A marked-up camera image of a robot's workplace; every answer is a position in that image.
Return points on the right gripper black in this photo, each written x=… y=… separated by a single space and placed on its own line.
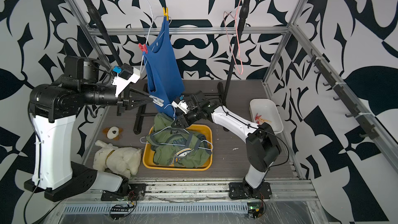
x=183 y=121

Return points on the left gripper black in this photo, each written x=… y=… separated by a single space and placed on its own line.
x=129 y=103

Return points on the grey clothespin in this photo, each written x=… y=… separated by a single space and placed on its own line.
x=157 y=101

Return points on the dark green printed tank top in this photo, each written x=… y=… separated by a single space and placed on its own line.
x=180 y=158

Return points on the blue tank top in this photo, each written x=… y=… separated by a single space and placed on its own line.
x=163 y=76

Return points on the blue wire hanger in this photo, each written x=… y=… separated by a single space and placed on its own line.
x=164 y=135

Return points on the beige wooden clothespin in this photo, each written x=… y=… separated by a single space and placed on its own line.
x=265 y=120

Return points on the pink wire hanger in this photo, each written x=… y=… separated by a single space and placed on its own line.
x=234 y=51

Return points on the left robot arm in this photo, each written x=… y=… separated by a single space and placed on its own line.
x=52 y=112

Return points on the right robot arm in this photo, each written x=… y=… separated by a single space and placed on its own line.
x=262 y=144

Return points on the brown white round toy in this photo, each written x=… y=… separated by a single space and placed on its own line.
x=113 y=133

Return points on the yellow plastic tray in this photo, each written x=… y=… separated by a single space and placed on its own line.
x=149 y=154

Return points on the red clothespin on blue top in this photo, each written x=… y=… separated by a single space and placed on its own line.
x=143 y=48

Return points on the white plush dog toy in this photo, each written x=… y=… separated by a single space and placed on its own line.
x=123 y=161

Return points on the white plastic bin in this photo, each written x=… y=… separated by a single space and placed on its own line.
x=268 y=110

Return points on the yellow clothespin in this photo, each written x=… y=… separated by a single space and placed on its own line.
x=166 y=13

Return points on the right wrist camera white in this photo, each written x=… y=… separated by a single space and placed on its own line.
x=183 y=104

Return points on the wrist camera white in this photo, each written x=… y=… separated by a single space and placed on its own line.
x=125 y=75
x=183 y=104

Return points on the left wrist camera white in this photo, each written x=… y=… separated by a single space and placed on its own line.
x=125 y=75

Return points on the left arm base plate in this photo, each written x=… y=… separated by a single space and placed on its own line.
x=132 y=192

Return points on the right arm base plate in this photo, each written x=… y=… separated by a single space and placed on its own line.
x=240 y=191

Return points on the left electronics board with wires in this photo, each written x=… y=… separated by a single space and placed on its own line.
x=121 y=211

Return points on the electronics board with wires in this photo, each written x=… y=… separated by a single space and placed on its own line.
x=121 y=211
x=256 y=209

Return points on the right electronics board with wires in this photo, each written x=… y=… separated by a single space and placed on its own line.
x=256 y=209

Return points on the black wall hook rail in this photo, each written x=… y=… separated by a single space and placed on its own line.
x=334 y=82

